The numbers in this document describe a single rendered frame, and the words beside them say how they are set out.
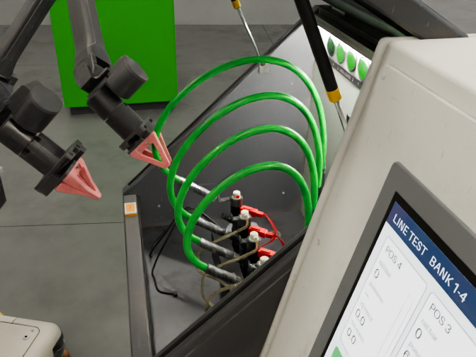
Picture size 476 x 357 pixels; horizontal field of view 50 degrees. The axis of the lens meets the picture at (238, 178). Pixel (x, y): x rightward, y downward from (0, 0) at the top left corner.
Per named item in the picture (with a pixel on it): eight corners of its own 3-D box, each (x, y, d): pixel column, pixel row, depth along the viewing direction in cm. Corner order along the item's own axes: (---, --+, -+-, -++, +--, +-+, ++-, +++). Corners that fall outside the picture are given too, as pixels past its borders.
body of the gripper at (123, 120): (155, 122, 109) (129, 96, 107) (147, 131, 99) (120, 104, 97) (134, 142, 110) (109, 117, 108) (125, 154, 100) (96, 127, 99)
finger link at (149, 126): (182, 149, 109) (150, 118, 107) (178, 158, 102) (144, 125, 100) (159, 171, 111) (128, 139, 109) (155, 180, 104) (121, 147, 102)
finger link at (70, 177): (103, 199, 90) (59, 166, 87) (78, 222, 93) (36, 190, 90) (112, 180, 96) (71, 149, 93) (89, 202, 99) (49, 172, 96)
